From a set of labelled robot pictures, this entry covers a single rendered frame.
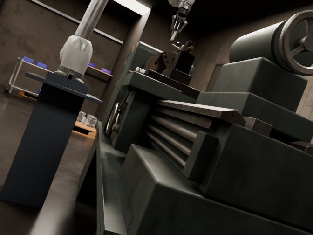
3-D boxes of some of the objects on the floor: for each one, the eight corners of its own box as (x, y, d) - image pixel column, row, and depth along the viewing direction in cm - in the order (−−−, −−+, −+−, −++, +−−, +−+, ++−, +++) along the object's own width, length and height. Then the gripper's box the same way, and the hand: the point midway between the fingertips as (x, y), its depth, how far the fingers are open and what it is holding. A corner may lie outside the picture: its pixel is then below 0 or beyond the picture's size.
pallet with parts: (91, 131, 544) (97, 116, 543) (96, 139, 473) (102, 122, 472) (35, 112, 505) (41, 96, 505) (30, 118, 434) (37, 100, 434)
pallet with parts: (61, 106, 782) (64, 96, 782) (61, 109, 712) (65, 98, 711) (22, 92, 744) (26, 81, 744) (18, 93, 673) (22, 82, 673)
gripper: (177, 4, 199) (165, 35, 199) (193, 13, 202) (180, 43, 203) (174, 8, 206) (162, 37, 207) (189, 15, 209) (178, 44, 210)
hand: (173, 36), depth 205 cm, fingers closed
